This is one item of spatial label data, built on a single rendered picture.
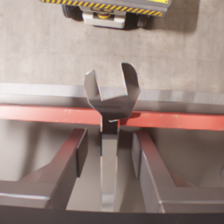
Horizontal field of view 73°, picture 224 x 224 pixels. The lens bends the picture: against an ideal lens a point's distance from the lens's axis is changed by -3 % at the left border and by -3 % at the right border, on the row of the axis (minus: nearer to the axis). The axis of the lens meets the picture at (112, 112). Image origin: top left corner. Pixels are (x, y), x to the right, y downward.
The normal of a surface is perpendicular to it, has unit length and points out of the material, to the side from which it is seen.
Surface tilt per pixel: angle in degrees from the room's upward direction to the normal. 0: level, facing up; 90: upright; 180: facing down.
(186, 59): 0
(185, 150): 0
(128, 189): 0
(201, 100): 14
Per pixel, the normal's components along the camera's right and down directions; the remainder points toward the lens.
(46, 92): 0.00, -0.21
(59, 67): -0.01, 0.04
